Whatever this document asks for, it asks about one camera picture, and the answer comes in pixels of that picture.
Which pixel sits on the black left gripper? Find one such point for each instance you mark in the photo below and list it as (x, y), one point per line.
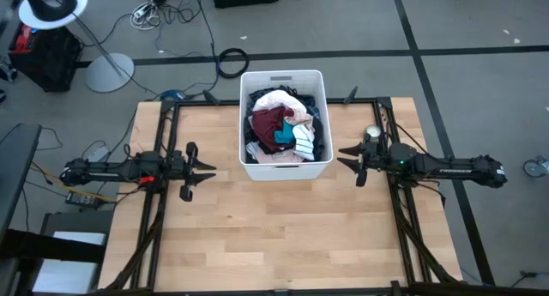
(191, 171)

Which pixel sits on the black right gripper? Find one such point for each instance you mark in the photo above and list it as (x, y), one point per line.
(377, 156)

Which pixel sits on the dark navy garment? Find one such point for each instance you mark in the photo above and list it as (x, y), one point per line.
(318, 141)

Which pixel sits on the white thin-striped sock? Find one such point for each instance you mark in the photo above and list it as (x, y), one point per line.
(304, 143)

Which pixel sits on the blue white striped sock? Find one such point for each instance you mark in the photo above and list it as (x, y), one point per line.
(252, 151)

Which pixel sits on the blue plaid shirt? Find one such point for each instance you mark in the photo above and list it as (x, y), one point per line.
(314, 110)

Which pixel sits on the pale pink garment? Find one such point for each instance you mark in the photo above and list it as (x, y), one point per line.
(274, 158)

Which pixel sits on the teal garment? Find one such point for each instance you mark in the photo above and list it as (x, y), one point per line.
(283, 136)

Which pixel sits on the maroon garment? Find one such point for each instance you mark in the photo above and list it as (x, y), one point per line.
(268, 126)

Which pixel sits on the pink striped sock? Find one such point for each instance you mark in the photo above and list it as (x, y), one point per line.
(287, 99)

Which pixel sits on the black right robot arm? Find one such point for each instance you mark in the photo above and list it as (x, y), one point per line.
(450, 169)

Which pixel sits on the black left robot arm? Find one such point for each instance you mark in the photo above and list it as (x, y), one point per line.
(107, 169)

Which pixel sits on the white plastic laundry basket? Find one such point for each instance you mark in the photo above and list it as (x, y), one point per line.
(300, 171)

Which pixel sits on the grey power brick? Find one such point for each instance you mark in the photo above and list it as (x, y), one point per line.
(98, 153)

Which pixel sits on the black power adapter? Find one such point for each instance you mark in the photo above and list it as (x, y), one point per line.
(81, 198)

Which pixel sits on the white round floor stand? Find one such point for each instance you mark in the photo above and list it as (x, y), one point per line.
(109, 73)

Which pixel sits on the white power strip bundle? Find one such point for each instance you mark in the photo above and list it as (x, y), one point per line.
(143, 13)

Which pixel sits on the black beam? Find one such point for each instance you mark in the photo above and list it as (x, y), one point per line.
(51, 246)

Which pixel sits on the grey cart with white panel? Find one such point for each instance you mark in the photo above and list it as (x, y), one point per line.
(68, 274)

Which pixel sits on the grey caster wheel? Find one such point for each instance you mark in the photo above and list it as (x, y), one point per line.
(534, 168)

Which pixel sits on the black case with red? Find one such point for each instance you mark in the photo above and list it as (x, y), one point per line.
(51, 64)

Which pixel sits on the black curved desk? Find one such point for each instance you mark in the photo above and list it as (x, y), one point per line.
(15, 171)

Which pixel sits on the black chair caster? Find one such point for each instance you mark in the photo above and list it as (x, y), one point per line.
(7, 73)

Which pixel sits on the black aluminium frame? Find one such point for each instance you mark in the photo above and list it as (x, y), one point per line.
(369, 101)

